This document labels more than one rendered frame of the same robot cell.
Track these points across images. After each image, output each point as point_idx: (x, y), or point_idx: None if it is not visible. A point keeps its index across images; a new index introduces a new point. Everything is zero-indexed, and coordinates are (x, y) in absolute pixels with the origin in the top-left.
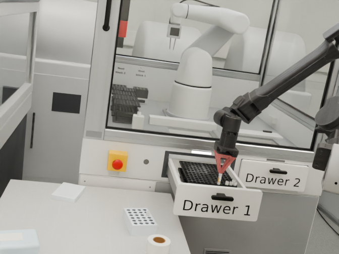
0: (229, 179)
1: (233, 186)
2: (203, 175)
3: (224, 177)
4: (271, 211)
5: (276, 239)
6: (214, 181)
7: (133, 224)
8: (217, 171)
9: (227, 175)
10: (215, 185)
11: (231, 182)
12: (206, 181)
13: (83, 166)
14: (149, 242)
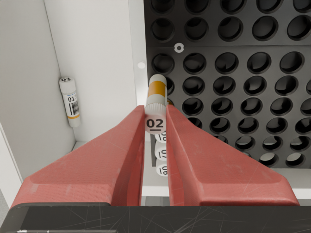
0: (250, 155)
1: (152, 153)
2: (309, 11)
3: (280, 137)
4: (301, 205)
5: None
6: (204, 68)
7: None
8: (170, 105)
9: (310, 162)
10: (146, 58)
11: (155, 151)
12: (183, 9)
13: None
14: None
